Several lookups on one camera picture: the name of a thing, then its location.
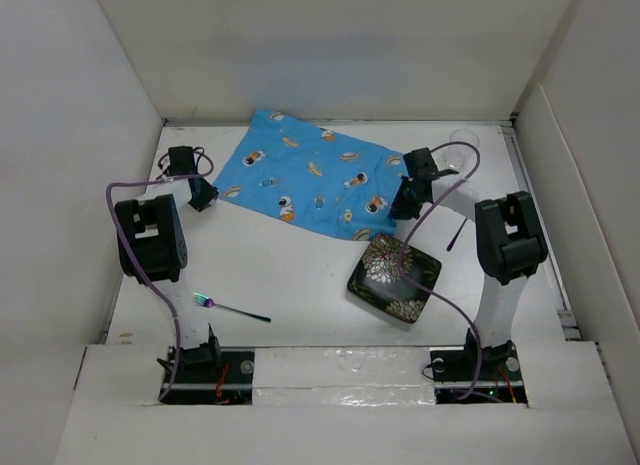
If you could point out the purple iridescent spoon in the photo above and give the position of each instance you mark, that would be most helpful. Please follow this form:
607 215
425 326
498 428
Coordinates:
456 236

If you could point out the blue space-print cloth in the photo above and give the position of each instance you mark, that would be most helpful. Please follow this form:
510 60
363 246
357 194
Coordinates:
313 178

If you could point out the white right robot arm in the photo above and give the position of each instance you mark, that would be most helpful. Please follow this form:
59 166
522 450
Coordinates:
510 244

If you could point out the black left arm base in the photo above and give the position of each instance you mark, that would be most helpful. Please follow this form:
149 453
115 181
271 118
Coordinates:
208 375

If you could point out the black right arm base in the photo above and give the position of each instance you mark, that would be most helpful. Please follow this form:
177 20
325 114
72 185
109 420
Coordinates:
461 376

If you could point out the iridescent fork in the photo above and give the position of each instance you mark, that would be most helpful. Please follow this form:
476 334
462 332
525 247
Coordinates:
207 302

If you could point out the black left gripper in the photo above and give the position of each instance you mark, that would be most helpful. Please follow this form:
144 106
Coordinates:
208 196

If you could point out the clear plastic cup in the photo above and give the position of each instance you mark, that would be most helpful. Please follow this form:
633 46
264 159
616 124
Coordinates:
460 156

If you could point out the black floral square plate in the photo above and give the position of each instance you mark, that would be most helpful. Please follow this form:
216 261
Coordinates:
392 281

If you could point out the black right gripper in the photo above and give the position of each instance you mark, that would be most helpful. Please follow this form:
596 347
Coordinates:
400 209

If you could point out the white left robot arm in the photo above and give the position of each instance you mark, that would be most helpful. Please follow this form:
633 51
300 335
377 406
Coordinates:
151 242

